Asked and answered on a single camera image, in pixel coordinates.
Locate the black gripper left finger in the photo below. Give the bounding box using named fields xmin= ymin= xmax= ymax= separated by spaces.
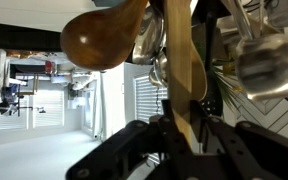
xmin=65 ymin=100 xmax=191 ymax=180

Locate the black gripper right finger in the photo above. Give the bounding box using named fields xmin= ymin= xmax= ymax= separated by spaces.
xmin=190 ymin=101 xmax=288 ymax=180

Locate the wooden spatula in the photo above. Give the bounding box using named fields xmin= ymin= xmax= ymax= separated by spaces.
xmin=164 ymin=0 xmax=207 ymax=147

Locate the black slotted spoon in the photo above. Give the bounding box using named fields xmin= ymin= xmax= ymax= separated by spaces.
xmin=202 ymin=11 xmax=223 ymax=116

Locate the steel ladle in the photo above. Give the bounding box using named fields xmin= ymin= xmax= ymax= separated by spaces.
xmin=229 ymin=0 xmax=288 ymax=101

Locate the steel spoon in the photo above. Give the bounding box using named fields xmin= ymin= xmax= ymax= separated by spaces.
xmin=132 ymin=6 xmax=164 ymax=65

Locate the round wooden spoon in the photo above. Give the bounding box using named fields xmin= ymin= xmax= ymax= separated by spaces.
xmin=60 ymin=0 xmax=148 ymax=71

